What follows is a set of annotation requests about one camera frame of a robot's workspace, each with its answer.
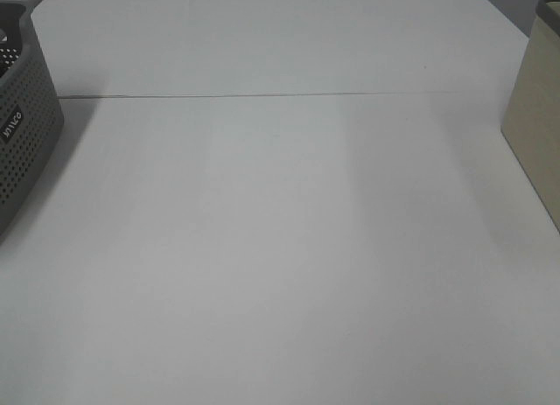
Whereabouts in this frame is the grey perforated plastic basket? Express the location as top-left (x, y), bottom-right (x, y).
top-left (1, 1), bottom-right (64, 233)

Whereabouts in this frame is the beige fabric storage bin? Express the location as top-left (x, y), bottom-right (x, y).
top-left (500, 0), bottom-right (559, 227)

